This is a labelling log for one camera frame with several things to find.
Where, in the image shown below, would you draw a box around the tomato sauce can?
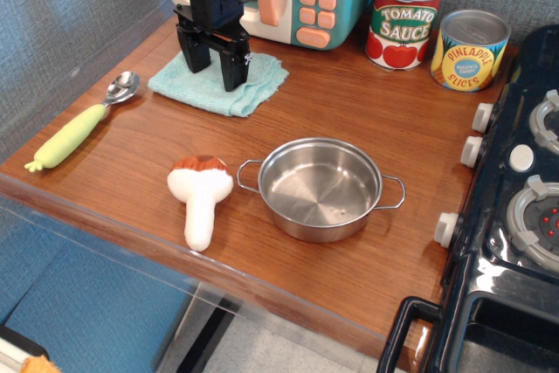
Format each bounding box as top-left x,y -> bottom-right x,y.
366,0 -> 442,70

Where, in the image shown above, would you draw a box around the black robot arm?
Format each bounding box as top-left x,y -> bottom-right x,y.
172,0 -> 251,92

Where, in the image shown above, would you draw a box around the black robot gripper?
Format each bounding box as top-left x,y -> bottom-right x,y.
175,0 -> 252,92

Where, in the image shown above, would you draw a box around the grey stove knob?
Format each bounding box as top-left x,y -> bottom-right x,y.
472,102 -> 493,134
460,136 -> 483,169
434,212 -> 459,248

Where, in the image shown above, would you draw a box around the grey stove knob bottom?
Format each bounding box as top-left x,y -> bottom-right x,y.
434,212 -> 459,248

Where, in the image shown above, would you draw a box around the pineapple slices can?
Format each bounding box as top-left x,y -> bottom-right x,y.
431,10 -> 511,93

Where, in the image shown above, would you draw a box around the spoon with green handle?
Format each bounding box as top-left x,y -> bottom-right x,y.
24,71 -> 140,173

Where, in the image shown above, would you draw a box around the grey stove knob middle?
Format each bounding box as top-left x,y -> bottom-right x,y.
460,136 -> 483,169

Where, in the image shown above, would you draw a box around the black toy stove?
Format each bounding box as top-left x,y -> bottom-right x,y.
377,24 -> 558,372

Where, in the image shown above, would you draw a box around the orange fuzzy object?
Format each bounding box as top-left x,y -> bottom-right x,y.
20,356 -> 61,373

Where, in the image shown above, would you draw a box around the grey stove knob top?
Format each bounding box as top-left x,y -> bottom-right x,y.
472,102 -> 493,134

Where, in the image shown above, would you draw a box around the light blue cloth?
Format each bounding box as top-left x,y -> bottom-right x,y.
148,52 -> 289,118

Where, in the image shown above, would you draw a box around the plush mushroom toy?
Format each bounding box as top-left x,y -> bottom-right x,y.
167,155 -> 234,252

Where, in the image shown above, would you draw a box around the steel pot with handles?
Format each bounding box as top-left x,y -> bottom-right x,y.
237,137 -> 407,244

